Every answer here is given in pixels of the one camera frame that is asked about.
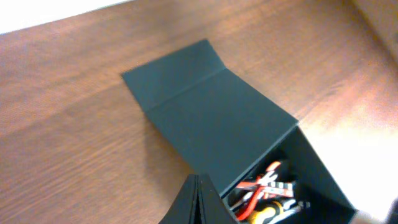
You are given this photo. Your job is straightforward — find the orange socket rail with sockets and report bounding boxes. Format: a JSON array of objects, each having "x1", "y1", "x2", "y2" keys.
[{"x1": 235, "y1": 180, "x2": 295, "y2": 198}]

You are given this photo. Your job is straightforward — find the yellow black stubby screwdriver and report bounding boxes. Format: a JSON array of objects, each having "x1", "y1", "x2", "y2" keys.
[{"x1": 247, "y1": 201, "x2": 288, "y2": 224}]

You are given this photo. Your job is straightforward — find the black gift box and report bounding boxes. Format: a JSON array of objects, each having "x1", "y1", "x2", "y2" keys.
[{"x1": 122, "y1": 40, "x2": 356, "y2": 224}]

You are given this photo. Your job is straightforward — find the orange black long-nose pliers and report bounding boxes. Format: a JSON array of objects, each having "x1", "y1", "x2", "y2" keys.
[{"x1": 230, "y1": 161, "x2": 282, "y2": 211}]

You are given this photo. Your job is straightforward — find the chrome ratchet wrench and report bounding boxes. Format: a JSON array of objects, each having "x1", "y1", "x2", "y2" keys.
[{"x1": 268, "y1": 201, "x2": 311, "y2": 224}]

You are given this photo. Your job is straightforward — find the red small cutting pliers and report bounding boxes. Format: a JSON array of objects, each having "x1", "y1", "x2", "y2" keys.
[{"x1": 236, "y1": 171, "x2": 277, "y2": 221}]

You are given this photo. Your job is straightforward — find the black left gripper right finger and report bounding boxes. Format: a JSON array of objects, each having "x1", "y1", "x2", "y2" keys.
[{"x1": 198, "y1": 174, "x2": 237, "y2": 224}]

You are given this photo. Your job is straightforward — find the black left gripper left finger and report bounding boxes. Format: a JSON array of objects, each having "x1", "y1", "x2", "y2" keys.
[{"x1": 159, "y1": 174, "x2": 198, "y2": 224}]

